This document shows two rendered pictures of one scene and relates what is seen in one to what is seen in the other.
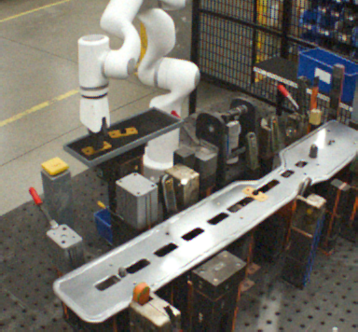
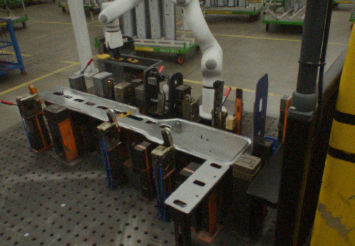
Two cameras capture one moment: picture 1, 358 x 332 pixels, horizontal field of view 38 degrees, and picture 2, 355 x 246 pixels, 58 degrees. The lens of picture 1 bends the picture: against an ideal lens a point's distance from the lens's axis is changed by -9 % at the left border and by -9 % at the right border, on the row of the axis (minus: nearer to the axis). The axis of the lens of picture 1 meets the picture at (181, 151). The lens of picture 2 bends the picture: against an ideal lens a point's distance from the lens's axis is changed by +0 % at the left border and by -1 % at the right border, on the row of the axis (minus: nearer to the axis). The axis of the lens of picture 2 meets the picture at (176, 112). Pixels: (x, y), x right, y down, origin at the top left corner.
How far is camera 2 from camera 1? 229 cm
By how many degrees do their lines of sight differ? 71
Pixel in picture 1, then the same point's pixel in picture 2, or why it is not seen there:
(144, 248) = (80, 96)
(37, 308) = not seen: hidden behind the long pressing
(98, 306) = (43, 94)
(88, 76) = not seen: hidden behind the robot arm
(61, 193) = (100, 68)
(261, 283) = not seen: hidden behind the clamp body
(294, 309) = (88, 184)
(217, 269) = (53, 107)
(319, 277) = (117, 195)
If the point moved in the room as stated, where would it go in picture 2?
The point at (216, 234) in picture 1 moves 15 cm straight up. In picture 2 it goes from (88, 108) to (83, 83)
